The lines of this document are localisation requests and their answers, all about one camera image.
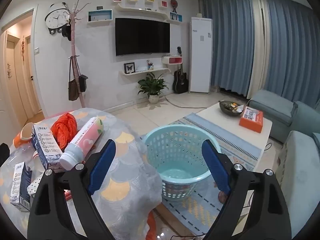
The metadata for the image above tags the black small bag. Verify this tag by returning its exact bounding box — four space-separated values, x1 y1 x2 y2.
79 74 89 93

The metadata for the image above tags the teal sofa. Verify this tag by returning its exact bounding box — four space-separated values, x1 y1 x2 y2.
275 130 320 238

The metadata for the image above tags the pink bottle with white cap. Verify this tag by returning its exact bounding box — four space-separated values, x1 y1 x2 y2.
59 117 104 172

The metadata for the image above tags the long white wall shelf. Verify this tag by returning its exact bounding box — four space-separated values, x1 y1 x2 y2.
117 3 184 24

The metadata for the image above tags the brown shoulder bag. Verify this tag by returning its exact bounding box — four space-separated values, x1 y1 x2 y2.
68 56 81 102

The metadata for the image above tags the wall-mounted television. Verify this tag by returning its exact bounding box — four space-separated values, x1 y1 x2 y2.
115 17 171 57

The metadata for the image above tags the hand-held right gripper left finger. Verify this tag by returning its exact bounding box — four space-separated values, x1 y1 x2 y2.
27 139 117 240

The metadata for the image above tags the cream interior door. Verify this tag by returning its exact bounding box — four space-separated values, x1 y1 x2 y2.
5 33 43 121

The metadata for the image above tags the white standing air conditioner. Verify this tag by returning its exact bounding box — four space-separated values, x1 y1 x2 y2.
189 17 213 94

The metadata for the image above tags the light blue plastic basket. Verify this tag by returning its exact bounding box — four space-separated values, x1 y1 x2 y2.
144 125 222 202

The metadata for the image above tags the cream curtain panel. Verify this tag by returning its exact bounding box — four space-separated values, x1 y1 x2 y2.
246 0 272 99

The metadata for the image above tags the blue patterned rug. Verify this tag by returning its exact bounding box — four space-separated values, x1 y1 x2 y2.
139 112 263 233

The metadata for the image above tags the black hat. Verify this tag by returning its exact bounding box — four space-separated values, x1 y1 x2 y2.
61 24 73 42

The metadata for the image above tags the potted green plant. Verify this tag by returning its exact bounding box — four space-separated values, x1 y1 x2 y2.
137 72 169 104

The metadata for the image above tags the black and white wall clock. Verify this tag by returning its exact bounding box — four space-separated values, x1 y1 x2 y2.
45 2 72 34

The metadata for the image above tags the orange bag under table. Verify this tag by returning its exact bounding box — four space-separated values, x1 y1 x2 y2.
146 211 158 240

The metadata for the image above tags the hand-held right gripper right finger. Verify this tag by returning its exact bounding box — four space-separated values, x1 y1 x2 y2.
201 139 294 240

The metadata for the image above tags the teal armchair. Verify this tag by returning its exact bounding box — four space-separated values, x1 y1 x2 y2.
247 89 320 143

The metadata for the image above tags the white and red wall cabinet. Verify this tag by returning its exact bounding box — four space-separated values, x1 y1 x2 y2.
161 56 183 66

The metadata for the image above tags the orange plastic bag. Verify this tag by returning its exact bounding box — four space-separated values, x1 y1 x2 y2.
51 113 78 151

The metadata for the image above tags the orange cardboard box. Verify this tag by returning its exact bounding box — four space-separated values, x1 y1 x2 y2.
239 106 264 133

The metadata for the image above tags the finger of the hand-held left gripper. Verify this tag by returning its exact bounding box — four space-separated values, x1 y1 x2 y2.
0 142 11 167

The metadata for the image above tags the grey floor cable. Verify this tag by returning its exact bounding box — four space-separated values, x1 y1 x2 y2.
164 94 208 109

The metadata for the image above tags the blue-edged wall box shelf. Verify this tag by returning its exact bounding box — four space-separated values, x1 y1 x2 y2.
87 9 114 25

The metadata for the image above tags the red paper cup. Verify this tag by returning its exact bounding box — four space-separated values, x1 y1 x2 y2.
11 122 34 149

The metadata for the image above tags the dark bowl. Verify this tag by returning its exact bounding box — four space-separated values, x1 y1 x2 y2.
219 100 244 117

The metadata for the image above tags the pink coat rack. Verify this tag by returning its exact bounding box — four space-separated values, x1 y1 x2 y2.
65 0 92 109

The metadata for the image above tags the white coffee table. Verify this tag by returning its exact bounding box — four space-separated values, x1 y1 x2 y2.
196 102 273 172

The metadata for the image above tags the black guitar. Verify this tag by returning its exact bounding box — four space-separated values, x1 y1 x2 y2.
173 46 189 94

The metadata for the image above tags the blue curtain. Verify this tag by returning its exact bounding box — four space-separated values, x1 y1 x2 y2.
199 0 320 107

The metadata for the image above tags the white curved wall shelf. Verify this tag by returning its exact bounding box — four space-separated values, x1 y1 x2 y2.
119 67 169 77

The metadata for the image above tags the spotted white packet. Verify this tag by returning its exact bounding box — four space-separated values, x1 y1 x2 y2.
27 174 46 196

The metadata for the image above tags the blue and white carton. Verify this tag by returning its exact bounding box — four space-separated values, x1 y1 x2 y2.
10 162 33 212
31 124 66 173

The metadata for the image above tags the white open door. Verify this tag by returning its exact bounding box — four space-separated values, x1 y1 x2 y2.
0 29 16 133

